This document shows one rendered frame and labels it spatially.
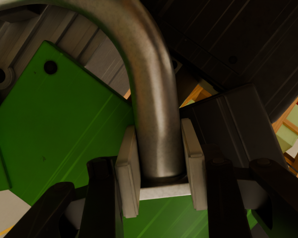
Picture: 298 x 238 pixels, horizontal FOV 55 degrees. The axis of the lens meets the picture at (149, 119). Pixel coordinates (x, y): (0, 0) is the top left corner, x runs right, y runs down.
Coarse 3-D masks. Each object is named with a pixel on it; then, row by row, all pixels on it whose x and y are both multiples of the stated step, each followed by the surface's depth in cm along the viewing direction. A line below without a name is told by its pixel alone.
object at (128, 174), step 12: (132, 132) 18; (132, 144) 17; (120, 156) 15; (132, 156) 15; (120, 168) 14; (132, 168) 15; (120, 180) 14; (132, 180) 14; (120, 192) 14; (132, 192) 14; (132, 204) 14; (132, 216) 14
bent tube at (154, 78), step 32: (0, 0) 18; (32, 0) 18; (64, 0) 17; (96, 0) 17; (128, 0) 17; (128, 32) 17; (160, 32) 18; (128, 64) 18; (160, 64) 17; (160, 96) 17; (160, 128) 17; (160, 160) 18; (160, 192) 17
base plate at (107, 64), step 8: (104, 48) 63; (112, 48) 66; (96, 56) 63; (104, 56) 65; (112, 56) 68; (120, 56) 72; (88, 64) 62; (96, 64) 65; (104, 64) 68; (112, 64) 71; (120, 64) 75; (96, 72) 68; (104, 72) 71; (112, 72) 74; (120, 72) 78; (104, 80) 74; (112, 80) 77; (120, 80) 82; (128, 80) 86; (120, 88) 86; (128, 88) 91
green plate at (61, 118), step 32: (32, 64) 21; (64, 64) 21; (32, 96) 21; (64, 96) 21; (96, 96) 21; (0, 128) 22; (32, 128) 22; (64, 128) 22; (96, 128) 21; (32, 160) 22; (64, 160) 22; (32, 192) 23; (128, 224) 22; (160, 224) 22; (192, 224) 22
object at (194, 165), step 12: (180, 120) 20; (192, 132) 17; (192, 144) 15; (192, 156) 14; (192, 168) 14; (204, 168) 14; (192, 180) 14; (204, 180) 14; (192, 192) 14; (204, 192) 14; (204, 204) 14
